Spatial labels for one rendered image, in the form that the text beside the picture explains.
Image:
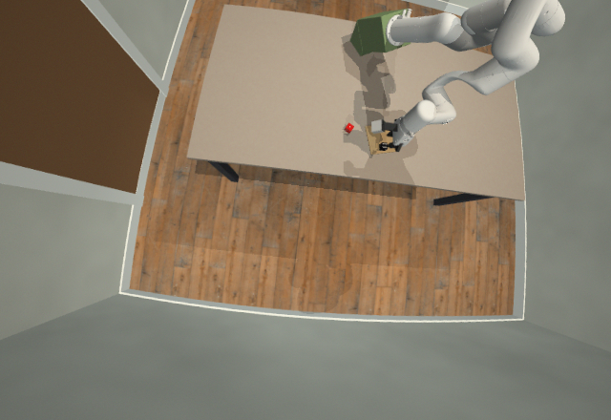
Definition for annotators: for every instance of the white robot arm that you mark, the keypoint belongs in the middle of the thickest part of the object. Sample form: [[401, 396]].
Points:
[[514, 52]]

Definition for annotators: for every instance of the tan flat mat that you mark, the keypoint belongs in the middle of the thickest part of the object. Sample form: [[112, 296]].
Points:
[[375, 139]]

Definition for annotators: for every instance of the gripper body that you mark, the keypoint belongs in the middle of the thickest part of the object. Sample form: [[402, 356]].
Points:
[[400, 136]]

